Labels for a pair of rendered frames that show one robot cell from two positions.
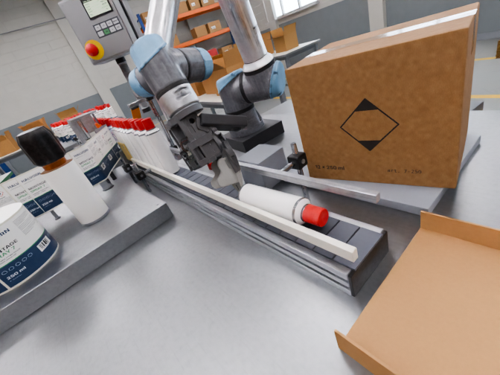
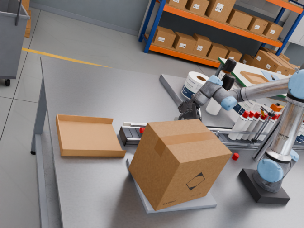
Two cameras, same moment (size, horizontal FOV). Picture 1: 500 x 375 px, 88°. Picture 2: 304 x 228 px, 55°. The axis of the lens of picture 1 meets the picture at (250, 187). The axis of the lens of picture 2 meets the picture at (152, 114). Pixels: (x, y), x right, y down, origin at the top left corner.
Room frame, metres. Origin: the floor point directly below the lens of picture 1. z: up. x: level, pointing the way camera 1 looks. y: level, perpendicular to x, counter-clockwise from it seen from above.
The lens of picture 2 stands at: (0.33, -1.37, 1.73)
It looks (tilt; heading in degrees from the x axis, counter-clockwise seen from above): 29 degrees down; 88
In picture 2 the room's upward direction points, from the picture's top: 22 degrees clockwise
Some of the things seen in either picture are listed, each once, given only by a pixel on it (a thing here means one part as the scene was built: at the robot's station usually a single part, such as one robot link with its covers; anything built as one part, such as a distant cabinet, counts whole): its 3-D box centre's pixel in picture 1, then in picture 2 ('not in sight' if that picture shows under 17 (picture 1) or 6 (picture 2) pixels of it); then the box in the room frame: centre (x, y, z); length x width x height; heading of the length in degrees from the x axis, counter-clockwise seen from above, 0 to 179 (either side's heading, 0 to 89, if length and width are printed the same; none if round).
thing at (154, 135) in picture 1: (160, 146); (239, 125); (0.90, 0.24, 0.98); 0.05 x 0.05 x 0.20
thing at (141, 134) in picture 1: (152, 146); (244, 125); (0.94, 0.27, 0.98); 0.05 x 0.05 x 0.20
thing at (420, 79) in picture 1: (381, 103); (178, 161); (0.55, -0.34, 0.99); 0.30 x 0.24 x 0.27; 42
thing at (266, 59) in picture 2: not in sight; (271, 72); (2.45, 4.63, 0.32); 1.20 x 0.83 x 0.64; 112
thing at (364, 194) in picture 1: (198, 155); (215, 130); (0.75, 0.11, 0.96); 1.07 x 0.01 x 0.01; 31
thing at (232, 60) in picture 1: (229, 71); not in sight; (2.88, -0.22, 0.97); 0.51 x 0.42 x 0.37; 118
